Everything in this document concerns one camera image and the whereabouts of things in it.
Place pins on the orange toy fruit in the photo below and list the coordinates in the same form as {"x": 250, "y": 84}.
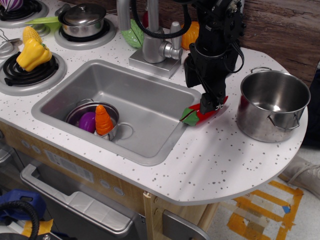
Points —
{"x": 190, "y": 36}

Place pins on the purple toy onion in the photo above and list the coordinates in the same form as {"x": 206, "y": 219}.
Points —
{"x": 11, "y": 5}

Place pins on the red toy chili pepper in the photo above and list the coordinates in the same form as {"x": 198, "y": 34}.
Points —
{"x": 192, "y": 116}

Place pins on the large steel pot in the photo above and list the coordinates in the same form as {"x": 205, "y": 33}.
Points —
{"x": 271, "y": 104}

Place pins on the back left black burner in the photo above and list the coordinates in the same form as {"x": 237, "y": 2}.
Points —
{"x": 30, "y": 10}

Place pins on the grey toy sink basin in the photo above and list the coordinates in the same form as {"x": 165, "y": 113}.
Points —
{"x": 149, "y": 109}

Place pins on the black burner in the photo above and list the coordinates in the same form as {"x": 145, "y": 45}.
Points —
{"x": 30, "y": 10}
{"x": 15, "y": 81}

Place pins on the grey toy faucet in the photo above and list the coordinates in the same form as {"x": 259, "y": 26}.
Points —
{"x": 157, "y": 56}

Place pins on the orange toy carrot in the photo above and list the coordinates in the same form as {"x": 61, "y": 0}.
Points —
{"x": 103, "y": 122}

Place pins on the yellow toy corn cob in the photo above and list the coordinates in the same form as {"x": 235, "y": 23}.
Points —
{"x": 30, "y": 35}

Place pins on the green toy vegetable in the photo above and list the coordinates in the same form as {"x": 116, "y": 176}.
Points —
{"x": 134, "y": 36}

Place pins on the small steel pot in sink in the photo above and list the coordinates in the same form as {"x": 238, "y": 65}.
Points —
{"x": 87, "y": 105}

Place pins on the back right grey burner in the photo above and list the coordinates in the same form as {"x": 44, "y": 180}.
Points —
{"x": 86, "y": 43}

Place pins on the metal utensil handle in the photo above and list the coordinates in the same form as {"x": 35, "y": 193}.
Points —
{"x": 6, "y": 40}

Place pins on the white shoe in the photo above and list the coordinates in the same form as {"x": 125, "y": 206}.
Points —
{"x": 303, "y": 174}

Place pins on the green toy corn leaf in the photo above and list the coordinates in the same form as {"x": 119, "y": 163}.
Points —
{"x": 43, "y": 20}

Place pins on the yellow toy bell pepper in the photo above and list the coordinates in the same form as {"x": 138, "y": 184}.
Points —
{"x": 33, "y": 54}

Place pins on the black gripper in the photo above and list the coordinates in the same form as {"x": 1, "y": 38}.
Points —
{"x": 211, "y": 72}

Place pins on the lidded steel pot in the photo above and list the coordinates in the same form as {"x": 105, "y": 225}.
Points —
{"x": 83, "y": 20}

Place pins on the front left black burner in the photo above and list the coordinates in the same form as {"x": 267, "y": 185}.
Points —
{"x": 15, "y": 81}

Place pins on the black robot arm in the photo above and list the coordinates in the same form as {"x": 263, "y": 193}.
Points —
{"x": 214, "y": 54}

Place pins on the purple toy eggplant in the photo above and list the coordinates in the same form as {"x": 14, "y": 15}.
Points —
{"x": 87, "y": 122}

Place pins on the blue tool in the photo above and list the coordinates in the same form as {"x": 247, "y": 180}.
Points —
{"x": 21, "y": 204}

